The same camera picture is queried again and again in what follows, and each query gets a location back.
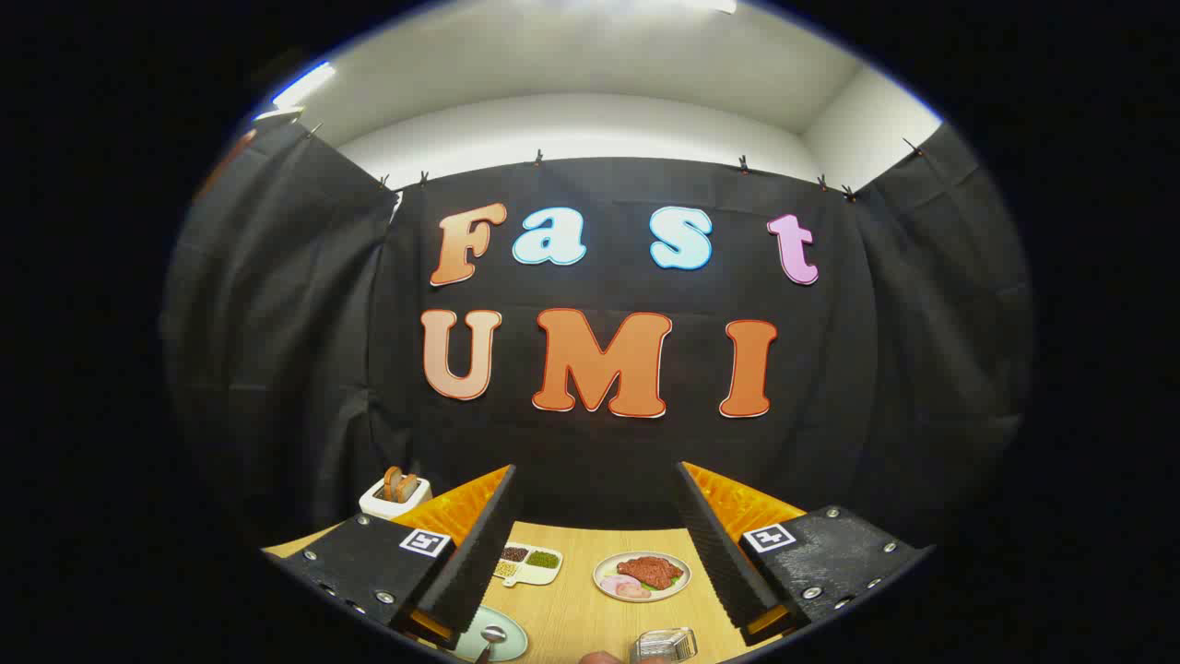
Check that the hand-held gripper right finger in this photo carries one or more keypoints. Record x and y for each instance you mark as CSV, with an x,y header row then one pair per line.
x,y
714,553

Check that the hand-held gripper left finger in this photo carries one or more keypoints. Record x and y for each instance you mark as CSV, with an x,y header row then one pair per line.
x,y
479,553

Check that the pile of yellow soybeans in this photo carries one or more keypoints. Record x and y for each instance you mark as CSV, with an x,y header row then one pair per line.
x,y
504,570

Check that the pile of dark beans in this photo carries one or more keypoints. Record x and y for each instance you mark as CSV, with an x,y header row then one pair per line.
x,y
513,553

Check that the white oval plate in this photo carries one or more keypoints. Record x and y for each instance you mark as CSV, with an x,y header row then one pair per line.
x,y
678,590

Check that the pile of green beans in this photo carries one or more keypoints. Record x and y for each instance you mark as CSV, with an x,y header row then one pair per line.
x,y
542,559

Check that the brown meat slice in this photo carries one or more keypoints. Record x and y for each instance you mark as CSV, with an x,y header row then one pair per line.
x,y
650,570

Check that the white divided tray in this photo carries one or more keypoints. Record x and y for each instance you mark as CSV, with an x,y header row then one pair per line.
x,y
546,575

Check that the large pale green plate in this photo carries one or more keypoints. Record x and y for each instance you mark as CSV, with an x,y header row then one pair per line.
x,y
513,643

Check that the toasted bread slice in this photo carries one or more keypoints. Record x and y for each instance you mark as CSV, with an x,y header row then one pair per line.
x,y
392,482
407,488

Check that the pink ham slices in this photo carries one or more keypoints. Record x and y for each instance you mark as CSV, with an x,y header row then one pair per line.
x,y
622,586

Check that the white toaster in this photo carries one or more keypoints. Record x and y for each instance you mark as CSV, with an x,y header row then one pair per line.
x,y
387,506

